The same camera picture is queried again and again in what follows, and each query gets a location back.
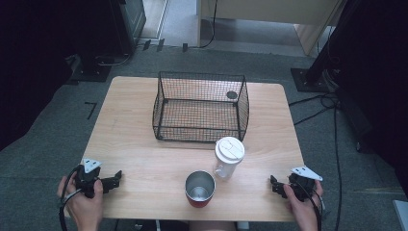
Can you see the person's right hand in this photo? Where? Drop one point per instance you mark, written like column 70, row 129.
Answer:
column 303, row 211

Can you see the dark cabinet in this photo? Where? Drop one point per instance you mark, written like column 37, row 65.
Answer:
column 126, row 25

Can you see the clear tumbler with white lid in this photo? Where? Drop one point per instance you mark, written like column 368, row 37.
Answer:
column 228, row 157

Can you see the beige wooden furniture panel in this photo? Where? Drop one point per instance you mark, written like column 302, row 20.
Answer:
column 272, row 12

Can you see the dark curtain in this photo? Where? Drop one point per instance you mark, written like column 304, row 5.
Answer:
column 378, row 80
column 29, row 70

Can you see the white box corner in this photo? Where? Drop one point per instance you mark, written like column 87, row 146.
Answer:
column 402, row 215

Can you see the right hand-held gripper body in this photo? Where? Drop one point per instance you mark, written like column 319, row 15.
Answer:
column 303, row 184

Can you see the person's left hand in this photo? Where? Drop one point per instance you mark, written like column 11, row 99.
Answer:
column 84, row 208

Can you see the black round disc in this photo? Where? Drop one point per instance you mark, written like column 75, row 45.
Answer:
column 231, row 95

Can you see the black stand base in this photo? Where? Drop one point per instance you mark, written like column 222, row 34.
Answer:
column 312, row 80
column 91, row 72

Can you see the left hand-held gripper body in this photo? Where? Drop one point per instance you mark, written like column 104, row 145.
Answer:
column 87, row 181

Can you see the red steel cup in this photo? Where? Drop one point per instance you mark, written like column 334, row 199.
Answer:
column 199, row 191

